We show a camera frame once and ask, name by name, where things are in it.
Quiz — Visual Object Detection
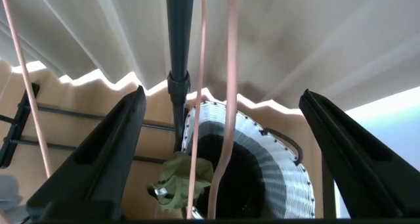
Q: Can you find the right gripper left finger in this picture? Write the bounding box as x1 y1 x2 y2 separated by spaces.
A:
26 85 148 220

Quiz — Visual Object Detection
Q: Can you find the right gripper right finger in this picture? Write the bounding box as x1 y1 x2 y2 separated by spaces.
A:
298 88 420 219

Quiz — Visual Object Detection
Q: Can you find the white laundry basket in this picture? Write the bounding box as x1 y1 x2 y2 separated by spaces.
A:
181 101 316 220

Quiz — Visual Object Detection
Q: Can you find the black clothes rack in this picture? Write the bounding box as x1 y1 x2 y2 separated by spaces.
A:
0 0 195 169

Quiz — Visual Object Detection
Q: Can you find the green garment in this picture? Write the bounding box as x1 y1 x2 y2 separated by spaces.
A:
147 150 215 213

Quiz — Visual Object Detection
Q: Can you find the beige curtain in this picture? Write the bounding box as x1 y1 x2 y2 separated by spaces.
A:
0 0 420 110

